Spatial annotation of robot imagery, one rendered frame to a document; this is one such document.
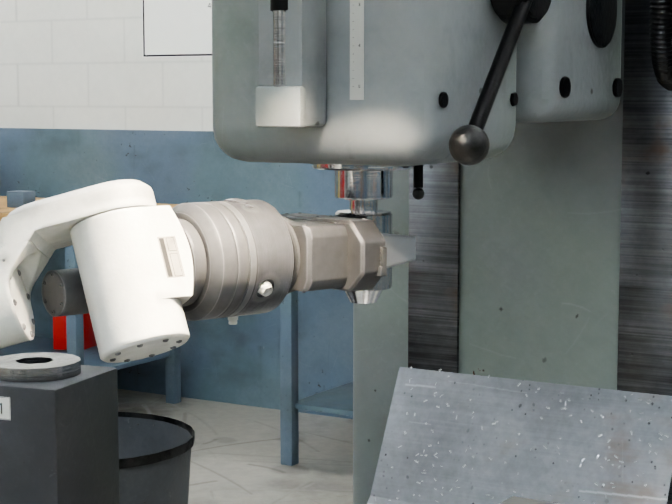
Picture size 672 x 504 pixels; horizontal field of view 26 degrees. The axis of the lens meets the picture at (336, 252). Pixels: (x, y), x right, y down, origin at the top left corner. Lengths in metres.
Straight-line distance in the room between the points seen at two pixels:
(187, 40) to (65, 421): 5.15
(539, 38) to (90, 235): 0.42
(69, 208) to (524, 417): 0.66
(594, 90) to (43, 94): 5.80
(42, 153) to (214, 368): 1.35
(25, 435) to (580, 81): 0.61
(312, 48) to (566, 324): 0.55
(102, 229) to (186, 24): 5.48
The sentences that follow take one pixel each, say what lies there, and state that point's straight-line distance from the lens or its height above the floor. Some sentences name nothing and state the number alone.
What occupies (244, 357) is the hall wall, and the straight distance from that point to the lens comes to 6.41.
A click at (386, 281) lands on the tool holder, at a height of 1.21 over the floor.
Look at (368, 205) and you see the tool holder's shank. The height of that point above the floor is 1.27.
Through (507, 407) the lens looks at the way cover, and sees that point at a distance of 1.55.
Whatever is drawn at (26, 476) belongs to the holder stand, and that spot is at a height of 1.01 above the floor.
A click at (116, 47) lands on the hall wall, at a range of 6.74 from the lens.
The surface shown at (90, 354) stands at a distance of 6.47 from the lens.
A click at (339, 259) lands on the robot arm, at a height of 1.24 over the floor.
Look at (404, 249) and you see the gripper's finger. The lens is 1.18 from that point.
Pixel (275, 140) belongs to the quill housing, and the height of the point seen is 1.33.
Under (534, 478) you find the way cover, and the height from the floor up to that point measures 0.97.
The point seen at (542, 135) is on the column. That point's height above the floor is 1.32.
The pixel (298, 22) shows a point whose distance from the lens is 1.07.
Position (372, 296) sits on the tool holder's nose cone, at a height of 1.20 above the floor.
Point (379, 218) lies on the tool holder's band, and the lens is 1.17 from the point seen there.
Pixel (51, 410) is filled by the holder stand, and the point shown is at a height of 1.07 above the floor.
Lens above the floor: 1.36
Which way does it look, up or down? 6 degrees down
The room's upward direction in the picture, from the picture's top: straight up
